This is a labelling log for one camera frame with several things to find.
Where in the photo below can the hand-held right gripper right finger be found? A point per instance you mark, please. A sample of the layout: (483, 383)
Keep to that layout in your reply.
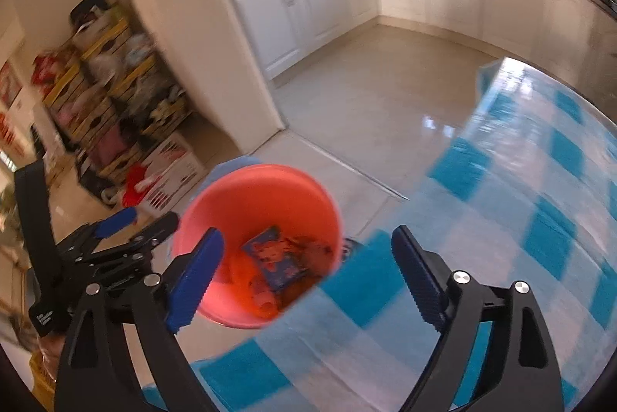
(419, 282)

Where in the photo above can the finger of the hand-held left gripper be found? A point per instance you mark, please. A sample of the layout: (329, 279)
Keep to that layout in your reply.
(115, 221)
(140, 243)

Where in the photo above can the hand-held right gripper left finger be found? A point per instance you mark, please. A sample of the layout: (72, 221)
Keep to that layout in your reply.
(193, 282)

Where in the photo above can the blue red printed packet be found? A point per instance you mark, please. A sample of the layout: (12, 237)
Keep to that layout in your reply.
(272, 258)

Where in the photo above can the red plastic bucket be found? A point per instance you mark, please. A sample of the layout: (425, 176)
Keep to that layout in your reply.
(260, 200)

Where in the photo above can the red bag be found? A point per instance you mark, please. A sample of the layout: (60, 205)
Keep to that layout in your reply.
(135, 185)

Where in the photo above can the white red cardboard box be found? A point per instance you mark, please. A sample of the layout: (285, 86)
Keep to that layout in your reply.
(173, 166)

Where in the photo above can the blue plastic stool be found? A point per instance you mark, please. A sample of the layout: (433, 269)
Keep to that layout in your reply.
(236, 166)

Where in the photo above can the blue white checkered tablecloth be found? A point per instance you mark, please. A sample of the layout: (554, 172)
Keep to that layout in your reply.
(530, 161)

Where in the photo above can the cluttered yellow storage rack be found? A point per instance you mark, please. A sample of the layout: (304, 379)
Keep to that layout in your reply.
(111, 55)

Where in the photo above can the red wall decoration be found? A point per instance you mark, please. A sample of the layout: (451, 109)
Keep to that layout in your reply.
(9, 84)

